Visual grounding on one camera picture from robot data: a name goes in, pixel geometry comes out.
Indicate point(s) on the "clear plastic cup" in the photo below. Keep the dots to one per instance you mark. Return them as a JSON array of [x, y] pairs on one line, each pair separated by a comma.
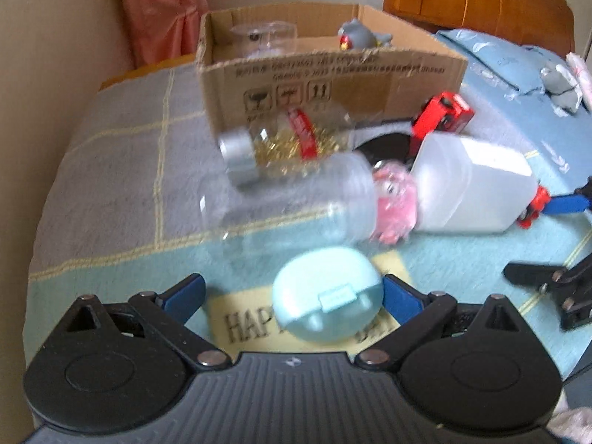
[[264, 39]]

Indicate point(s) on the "grey and blue checked blanket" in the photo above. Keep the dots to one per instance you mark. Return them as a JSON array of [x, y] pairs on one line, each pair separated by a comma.
[[120, 171]]

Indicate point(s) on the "black oval case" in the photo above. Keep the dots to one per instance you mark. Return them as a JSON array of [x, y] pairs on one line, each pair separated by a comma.
[[387, 146]]

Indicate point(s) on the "grey cartoon toy figure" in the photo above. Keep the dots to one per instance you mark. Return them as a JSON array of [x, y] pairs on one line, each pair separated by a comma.
[[363, 36]]

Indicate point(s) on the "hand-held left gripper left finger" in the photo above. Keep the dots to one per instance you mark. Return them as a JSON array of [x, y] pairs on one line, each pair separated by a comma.
[[187, 295]]

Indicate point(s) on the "grey plush toy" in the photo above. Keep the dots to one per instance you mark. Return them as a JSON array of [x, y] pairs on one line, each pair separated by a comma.
[[562, 85]]

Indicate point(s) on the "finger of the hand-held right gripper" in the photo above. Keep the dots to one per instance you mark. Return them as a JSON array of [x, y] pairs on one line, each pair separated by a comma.
[[568, 203], [562, 286]]

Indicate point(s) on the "white translucent plastic container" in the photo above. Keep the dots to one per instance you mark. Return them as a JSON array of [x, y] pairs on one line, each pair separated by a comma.
[[476, 185]]

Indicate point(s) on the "small red toy car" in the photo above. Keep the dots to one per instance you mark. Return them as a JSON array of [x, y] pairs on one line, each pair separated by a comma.
[[534, 204]]

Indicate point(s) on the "pink curtain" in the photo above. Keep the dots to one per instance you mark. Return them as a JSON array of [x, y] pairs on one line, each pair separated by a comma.
[[159, 14]]

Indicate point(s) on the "pink toy figure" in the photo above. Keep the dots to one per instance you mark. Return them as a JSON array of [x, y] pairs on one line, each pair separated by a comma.
[[395, 199]]

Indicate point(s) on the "brown cardboard box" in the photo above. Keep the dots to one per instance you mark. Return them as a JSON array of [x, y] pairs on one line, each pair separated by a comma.
[[370, 83]]

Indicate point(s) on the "clear bottle with gold contents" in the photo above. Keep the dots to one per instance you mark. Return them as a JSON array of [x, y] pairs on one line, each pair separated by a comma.
[[277, 148]]

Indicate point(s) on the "white and pink cloth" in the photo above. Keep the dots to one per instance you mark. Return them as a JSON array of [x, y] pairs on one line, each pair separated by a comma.
[[582, 74]]

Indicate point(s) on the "large clear plastic jar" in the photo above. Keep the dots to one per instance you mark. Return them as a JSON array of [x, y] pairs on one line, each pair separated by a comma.
[[286, 203]]

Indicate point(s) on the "light blue round case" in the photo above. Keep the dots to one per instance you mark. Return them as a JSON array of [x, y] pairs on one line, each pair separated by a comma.
[[323, 300]]

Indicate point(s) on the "wooden headboard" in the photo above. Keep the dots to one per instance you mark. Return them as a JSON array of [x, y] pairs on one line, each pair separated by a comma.
[[476, 0]]

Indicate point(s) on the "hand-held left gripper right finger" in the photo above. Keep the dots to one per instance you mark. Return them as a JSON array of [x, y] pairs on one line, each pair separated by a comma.
[[401, 299]]

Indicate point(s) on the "light blue printed pillow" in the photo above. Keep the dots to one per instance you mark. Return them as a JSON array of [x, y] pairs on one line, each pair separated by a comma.
[[499, 64]]

